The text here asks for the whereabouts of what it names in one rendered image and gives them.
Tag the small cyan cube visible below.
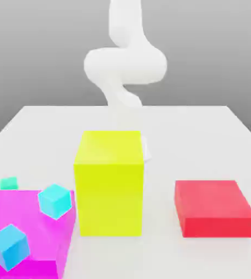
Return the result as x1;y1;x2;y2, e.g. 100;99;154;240
38;183;73;221

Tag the small green cube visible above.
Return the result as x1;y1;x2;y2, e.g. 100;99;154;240
0;177;19;191

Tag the small blue cube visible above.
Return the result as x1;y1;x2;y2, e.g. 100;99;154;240
0;223;31;272

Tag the large yellow box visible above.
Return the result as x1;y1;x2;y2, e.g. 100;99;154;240
73;130;145;237

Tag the large red box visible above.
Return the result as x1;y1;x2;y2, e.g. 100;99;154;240
174;180;251;239

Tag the large magenta box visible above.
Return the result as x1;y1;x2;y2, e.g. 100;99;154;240
0;189;76;279

